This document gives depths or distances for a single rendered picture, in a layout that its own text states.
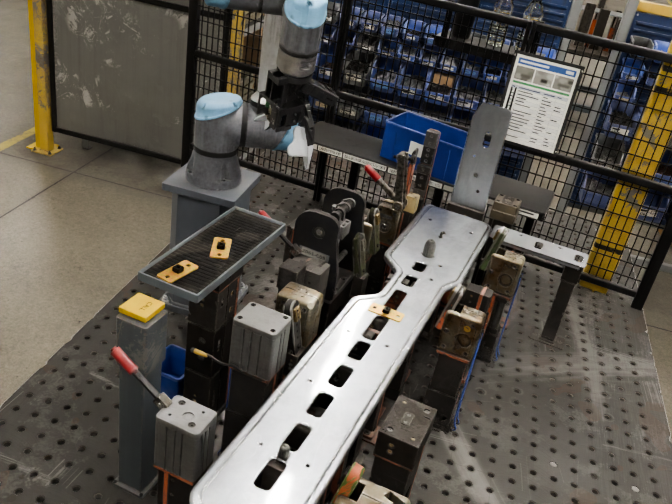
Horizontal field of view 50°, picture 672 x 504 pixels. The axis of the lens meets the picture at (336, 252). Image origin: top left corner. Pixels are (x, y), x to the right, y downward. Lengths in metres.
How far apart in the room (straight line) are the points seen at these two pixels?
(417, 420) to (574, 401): 0.84
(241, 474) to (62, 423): 0.64
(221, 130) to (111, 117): 2.69
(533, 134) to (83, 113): 2.92
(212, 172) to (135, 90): 2.51
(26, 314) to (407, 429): 2.27
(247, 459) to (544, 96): 1.63
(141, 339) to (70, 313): 1.99
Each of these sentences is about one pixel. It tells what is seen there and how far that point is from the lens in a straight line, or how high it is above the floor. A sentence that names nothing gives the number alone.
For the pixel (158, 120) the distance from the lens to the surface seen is 4.38.
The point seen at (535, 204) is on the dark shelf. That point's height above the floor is 1.03.
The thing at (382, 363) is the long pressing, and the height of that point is 1.00.
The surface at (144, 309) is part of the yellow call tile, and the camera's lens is 1.34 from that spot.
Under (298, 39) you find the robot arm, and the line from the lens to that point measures 1.36.
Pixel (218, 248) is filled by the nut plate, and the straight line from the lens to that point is 1.53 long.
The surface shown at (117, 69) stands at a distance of 4.40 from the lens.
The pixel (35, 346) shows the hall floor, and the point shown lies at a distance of 3.16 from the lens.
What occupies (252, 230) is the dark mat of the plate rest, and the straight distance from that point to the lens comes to 1.62.
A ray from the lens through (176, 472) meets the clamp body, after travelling 1.34.
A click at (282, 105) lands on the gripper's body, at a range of 1.43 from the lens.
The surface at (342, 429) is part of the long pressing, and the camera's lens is 1.37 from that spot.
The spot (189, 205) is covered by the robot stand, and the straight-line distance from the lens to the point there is 1.95.
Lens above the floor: 1.94
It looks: 30 degrees down
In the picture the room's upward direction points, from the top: 10 degrees clockwise
